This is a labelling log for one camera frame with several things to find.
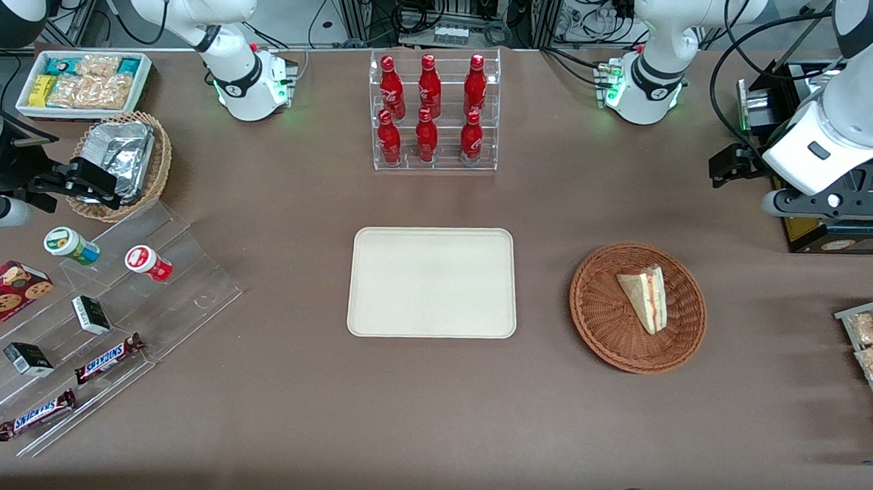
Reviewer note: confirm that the foil wrapped pack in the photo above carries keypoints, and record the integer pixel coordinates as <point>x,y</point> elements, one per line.
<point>120,154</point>

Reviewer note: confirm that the triangular sandwich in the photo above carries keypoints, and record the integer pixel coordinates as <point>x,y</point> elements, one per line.
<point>644,298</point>

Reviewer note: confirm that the small dark box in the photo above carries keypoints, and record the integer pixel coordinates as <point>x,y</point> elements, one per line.
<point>91,314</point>
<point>28,360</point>

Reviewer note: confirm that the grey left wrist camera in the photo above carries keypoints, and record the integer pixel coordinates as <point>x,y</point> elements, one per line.
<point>777,204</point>

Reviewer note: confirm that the white power strip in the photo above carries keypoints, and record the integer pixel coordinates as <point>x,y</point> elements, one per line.
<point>597,20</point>

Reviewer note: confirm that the grey power strip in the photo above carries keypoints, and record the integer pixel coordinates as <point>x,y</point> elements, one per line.
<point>451,36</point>

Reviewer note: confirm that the small clear cracker bag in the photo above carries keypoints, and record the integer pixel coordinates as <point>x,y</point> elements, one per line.
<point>98,65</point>

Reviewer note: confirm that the teal snack pack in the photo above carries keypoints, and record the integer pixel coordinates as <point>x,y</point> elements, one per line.
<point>129,66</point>
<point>61,64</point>

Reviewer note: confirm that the large clear cracker bag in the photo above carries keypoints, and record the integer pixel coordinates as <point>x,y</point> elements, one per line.
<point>89,91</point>

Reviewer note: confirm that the beige plastic tray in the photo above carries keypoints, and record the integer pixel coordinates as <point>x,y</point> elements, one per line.
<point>433,282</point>

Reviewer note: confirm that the red lid cup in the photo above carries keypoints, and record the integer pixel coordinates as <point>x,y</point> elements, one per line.
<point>145,260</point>

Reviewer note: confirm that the brown wicker basket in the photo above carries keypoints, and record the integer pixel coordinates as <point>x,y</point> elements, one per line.
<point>603,318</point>

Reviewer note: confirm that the green lid white cup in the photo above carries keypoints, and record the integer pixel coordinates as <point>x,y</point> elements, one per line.
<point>68,244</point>

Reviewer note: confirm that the white plastic snack bin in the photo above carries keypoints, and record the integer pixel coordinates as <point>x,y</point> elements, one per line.
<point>26,105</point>

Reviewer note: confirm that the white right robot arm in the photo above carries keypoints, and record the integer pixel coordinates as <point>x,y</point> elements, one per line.
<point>232,74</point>

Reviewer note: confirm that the Snickers bar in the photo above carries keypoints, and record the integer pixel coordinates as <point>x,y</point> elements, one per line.
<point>35,415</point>
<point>107,359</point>

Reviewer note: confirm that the red bottle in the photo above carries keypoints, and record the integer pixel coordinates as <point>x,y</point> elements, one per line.
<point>471,140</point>
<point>426,140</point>
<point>475,86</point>
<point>429,88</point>
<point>391,88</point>
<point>389,141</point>

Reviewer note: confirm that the yellow snack pack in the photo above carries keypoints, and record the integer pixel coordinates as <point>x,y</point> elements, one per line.
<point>42,90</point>

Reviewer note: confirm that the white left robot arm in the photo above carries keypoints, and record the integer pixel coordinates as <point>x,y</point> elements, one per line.
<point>653,81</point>

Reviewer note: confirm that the clear acrylic bottle rack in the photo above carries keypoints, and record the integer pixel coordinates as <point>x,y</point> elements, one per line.
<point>447,164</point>

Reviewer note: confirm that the light wicker basket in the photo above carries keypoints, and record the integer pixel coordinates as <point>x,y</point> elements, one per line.
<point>159,159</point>

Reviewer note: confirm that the clear acrylic stepped stand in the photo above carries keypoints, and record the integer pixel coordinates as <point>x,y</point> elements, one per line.
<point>184,293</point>

